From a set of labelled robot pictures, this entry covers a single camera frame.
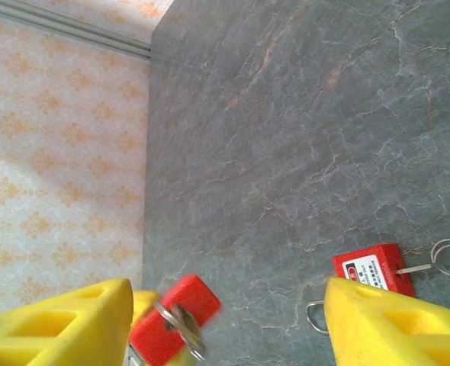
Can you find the silver key with rings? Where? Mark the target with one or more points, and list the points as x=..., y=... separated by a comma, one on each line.
x=415, y=268

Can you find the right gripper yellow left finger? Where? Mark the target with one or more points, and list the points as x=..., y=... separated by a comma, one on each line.
x=76, y=343

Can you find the red padlock with white label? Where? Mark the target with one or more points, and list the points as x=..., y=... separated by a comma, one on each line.
x=377, y=255

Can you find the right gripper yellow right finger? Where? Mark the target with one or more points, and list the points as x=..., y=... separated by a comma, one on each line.
x=381, y=343

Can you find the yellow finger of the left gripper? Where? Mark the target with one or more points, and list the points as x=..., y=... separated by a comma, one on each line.
x=143, y=301

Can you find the plain red padlock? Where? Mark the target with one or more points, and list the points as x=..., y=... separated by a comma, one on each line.
x=194, y=297

